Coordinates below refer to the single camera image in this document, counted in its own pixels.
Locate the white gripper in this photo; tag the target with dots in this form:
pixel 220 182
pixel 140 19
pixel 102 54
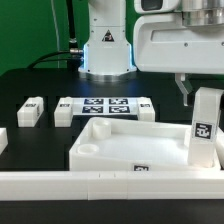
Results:
pixel 162 44

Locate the white desk top tray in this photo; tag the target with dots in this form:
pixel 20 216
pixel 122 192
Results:
pixel 107 144

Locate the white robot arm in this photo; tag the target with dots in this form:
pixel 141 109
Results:
pixel 107 54

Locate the fiducial marker sheet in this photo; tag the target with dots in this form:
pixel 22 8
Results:
pixel 105 106

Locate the white left fence block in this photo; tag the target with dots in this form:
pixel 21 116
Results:
pixel 3 139

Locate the white front fence bar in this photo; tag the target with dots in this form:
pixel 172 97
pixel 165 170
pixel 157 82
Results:
pixel 111 185

